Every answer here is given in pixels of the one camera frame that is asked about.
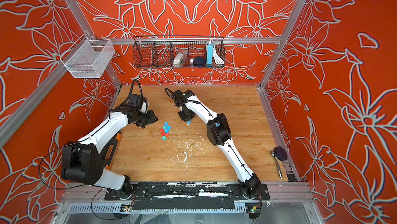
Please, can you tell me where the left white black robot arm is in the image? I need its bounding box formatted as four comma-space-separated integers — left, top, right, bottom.
61, 79, 158, 199

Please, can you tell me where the white cable in basket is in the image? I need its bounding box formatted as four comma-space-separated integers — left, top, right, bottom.
212, 49, 225, 66

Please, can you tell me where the cluster of coloured stamp caps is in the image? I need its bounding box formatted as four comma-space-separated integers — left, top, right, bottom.
159, 122, 172, 141

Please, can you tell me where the silver pouch in basket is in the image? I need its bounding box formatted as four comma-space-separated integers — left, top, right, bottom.
173, 50, 188, 68

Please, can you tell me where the white wire mesh basket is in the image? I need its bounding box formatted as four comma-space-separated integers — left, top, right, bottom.
62, 40, 115, 79

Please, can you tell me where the light blue box in basket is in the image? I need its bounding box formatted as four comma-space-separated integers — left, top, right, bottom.
206, 43, 214, 68

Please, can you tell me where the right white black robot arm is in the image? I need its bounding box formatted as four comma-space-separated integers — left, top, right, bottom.
164, 88, 262, 199

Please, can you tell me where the dark blue round pad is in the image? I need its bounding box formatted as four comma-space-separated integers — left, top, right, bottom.
274, 146, 288, 162

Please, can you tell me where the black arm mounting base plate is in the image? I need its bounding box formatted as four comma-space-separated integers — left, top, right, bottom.
104, 182, 270, 213

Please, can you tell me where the black wire wall basket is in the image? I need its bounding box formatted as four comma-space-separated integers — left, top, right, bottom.
132, 35, 226, 69

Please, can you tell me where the dark blue round object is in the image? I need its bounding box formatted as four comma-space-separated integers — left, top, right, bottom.
193, 56, 206, 68

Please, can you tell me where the metal spoon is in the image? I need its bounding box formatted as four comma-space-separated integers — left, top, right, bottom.
270, 150, 283, 179

